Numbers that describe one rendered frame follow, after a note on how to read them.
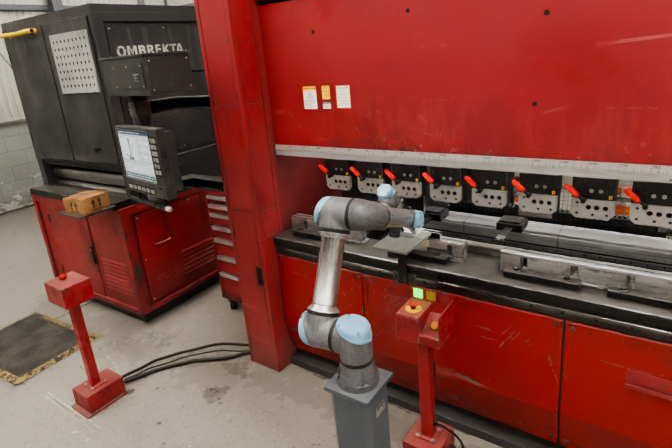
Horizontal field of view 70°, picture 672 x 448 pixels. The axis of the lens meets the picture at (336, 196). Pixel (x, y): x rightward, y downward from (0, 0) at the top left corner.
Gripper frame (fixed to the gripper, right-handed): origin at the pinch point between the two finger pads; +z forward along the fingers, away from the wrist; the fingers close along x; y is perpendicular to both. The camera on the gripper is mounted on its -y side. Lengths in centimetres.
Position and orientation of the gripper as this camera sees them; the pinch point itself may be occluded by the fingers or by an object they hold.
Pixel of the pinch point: (408, 232)
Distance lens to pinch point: 236.0
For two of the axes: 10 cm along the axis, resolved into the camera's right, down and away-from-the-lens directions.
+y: 3.8, -8.4, 3.9
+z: 4.4, 5.4, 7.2
